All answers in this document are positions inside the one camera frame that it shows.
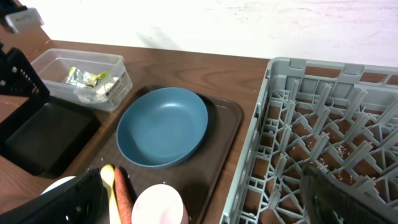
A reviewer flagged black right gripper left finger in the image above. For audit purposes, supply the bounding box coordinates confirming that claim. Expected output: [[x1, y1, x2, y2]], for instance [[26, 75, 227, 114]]
[[1, 169, 108, 224]]

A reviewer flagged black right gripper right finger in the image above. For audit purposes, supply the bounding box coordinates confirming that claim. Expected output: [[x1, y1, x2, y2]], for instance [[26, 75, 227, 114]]
[[300, 165, 397, 224]]

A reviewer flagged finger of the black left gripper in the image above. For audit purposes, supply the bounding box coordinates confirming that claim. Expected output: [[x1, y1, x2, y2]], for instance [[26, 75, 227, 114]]
[[0, 43, 50, 153]]

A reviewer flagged light blue bowl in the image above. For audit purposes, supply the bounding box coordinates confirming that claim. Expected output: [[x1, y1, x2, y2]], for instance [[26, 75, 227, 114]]
[[41, 176, 75, 195]]

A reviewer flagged white paper napkin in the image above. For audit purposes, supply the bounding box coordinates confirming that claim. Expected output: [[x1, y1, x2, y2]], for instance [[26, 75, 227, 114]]
[[73, 77, 119, 104]]

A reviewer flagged silver green snack wrapper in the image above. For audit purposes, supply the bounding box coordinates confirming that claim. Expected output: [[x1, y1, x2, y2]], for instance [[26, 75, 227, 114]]
[[65, 67, 109, 88]]

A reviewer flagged clear plastic waste bin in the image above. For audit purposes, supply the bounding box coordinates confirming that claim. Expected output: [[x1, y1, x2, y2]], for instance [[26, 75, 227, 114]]
[[31, 49, 132, 111]]

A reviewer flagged grey dishwasher rack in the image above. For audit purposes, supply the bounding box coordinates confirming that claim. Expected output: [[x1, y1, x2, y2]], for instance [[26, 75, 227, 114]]
[[220, 57, 397, 223]]

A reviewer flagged yellow plastic spoon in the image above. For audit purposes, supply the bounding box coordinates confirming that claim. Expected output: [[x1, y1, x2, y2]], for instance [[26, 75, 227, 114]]
[[100, 164, 121, 224]]

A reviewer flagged orange carrot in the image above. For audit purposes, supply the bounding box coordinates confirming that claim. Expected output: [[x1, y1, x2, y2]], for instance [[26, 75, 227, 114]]
[[114, 167, 134, 224]]

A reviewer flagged black rectangular tray bin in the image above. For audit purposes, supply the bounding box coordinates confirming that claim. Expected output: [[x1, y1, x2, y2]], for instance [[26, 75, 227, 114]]
[[1, 96, 101, 179]]

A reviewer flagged pink cup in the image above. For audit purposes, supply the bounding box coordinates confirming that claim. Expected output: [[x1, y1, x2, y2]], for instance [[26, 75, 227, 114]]
[[131, 184, 189, 224]]

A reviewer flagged dark blue plate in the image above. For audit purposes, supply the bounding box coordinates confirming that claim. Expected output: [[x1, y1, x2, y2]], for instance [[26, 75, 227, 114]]
[[116, 87, 208, 168]]

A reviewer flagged brown serving tray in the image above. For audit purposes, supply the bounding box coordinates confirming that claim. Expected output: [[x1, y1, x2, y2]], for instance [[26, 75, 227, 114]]
[[89, 85, 243, 223]]

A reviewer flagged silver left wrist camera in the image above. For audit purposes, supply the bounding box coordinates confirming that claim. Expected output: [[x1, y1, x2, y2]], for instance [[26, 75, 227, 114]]
[[4, 7, 44, 34]]

